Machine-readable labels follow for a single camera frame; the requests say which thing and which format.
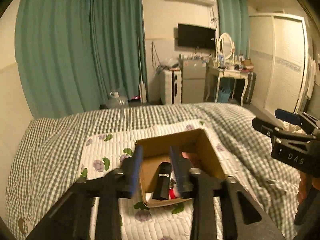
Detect white suitcase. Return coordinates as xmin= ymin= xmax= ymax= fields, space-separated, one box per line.
xmin=159 ymin=70 xmax=182 ymax=105

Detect grey checked duvet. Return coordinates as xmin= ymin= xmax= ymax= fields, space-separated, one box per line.
xmin=6 ymin=103 xmax=300 ymax=239

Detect white floral quilted mat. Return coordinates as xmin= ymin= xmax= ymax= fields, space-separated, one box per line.
xmin=78 ymin=119 xmax=245 ymax=239

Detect grey mini fridge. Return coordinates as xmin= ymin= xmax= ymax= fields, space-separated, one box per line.
xmin=182 ymin=60 xmax=206 ymax=103

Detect white dressing table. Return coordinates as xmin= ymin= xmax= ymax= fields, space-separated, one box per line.
xmin=204 ymin=63 xmax=249 ymax=106

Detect black wall television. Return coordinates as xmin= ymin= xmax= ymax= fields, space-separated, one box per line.
xmin=177 ymin=23 xmax=216 ymax=50

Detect brown cardboard box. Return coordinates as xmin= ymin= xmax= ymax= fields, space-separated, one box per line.
xmin=136 ymin=128 xmax=226 ymax=208

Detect red capped white bottle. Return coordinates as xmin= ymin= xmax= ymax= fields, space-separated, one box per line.
xmin=169 ymin=187 xmax=181 ymax=200

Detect black remote control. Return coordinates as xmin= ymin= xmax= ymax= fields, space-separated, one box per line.
xmin=152 ymin=162 xmax=172 ymax=200

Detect white oval vanity mirror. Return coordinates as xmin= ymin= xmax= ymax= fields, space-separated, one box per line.
xmin=216 ymin=33 xmax=235 ymax=60

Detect dark checked suitcase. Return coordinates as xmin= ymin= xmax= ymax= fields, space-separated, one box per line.
xmin=243 ymin=72 xmax=257 ymax=104

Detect teal curtain right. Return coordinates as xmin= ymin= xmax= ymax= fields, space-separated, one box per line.
xmin=217 ymin=0 xmax=249 ymax=56

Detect person right hand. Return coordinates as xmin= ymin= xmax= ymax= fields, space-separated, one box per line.
xmin=297 ymin=171 xmax=320 ymax=204

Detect teal curtain left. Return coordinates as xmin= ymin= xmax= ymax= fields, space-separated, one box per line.
xmin=15 ymin=0 xmax=146 ymax=118

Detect teal curtain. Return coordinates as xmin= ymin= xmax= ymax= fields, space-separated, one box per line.
xmin=217 ymin=0 xmax=249 ymax=56
xmin=15 ymin=0 xmax=146 ymax=118

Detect white broom stick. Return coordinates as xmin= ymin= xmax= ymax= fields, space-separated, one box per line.
xmin=137 ymin=38 xmax=147 ymax=104

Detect cream quilted cushion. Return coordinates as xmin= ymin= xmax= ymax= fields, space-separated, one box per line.
xmin=282 ymin=121 xmax=305 ymax=134

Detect clear water jug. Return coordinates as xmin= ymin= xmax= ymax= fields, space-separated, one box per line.
xmin=106 ymin=91 xmax=129 ymax=108

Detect pink booklet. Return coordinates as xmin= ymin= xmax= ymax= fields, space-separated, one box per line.
xmin=182 ymin=152 xmax=202 ymax=169

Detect white wardrobe sliding doors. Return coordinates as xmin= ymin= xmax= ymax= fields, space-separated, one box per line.
xmin=249 ymin=12 xmax=309 ymax=116

